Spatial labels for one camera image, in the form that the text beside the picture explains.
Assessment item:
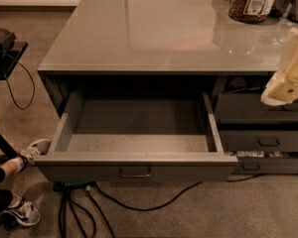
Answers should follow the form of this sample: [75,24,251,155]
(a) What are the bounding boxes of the white sneaker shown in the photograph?
[4,198,41,227]
[18,139,51,173]

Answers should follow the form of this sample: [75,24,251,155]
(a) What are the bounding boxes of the black floor cable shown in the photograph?
[94,173,298,212]

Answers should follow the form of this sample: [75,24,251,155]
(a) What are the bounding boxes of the grey counter cabinet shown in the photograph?
[38,0,296,112]

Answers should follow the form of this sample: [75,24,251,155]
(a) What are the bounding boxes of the black side stand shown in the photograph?
[0,41,29,166]

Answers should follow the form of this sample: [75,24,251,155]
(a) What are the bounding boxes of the grey top drawer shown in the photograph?
[35,92,237,182]

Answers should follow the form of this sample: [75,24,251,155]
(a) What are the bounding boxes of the black cable bundle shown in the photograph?
[58,188,117,238]

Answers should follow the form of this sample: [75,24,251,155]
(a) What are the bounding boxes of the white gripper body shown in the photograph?
[280,28,298,80]

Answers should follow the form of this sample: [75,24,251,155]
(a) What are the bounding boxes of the jar of nuts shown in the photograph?
[228,0,275,24]

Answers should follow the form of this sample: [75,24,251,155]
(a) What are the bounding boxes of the black device on stand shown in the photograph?
[0,28,16,60]

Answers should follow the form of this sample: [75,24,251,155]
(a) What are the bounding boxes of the white sneaker upper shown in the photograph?
[18,139,51,173]

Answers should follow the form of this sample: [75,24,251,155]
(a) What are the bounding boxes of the right bottom drawer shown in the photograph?
[233,157,298,175]

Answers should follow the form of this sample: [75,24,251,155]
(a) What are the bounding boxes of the thin black hanging cable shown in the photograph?
[3,52,37,111]

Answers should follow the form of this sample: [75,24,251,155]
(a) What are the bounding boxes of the dark glass container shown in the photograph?
[269,0,297,19]

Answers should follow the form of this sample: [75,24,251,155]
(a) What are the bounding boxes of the white sneaker lower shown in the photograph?
[4,198,41,227]

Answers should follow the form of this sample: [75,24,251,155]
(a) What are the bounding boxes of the right top drawer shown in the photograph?
[215,93,298,124]

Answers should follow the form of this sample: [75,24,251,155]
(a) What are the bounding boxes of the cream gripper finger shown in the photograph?
[260,33,298,106]

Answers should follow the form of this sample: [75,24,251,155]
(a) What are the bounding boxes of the blue power box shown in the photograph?
[63,181,94,189]

